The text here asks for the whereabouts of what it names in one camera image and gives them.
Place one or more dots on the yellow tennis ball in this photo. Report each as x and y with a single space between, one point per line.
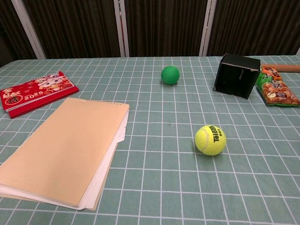
210 140

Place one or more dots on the green rubber ball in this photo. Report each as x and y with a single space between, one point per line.
170 75

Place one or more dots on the black open cardboard box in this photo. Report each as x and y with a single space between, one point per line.
236 79

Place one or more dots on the green checked tablecloth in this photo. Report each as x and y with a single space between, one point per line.
164 182

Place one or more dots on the manila folder with papers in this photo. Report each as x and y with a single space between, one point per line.
63 150

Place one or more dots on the red desk calendar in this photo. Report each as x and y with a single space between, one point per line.
35 93

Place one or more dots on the green orange snack bag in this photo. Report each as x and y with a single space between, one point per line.
275 90

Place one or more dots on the wooden rolling pin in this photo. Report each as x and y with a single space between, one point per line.
289 68

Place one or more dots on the white partition post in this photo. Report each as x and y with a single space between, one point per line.
207 28
28 28
122 28

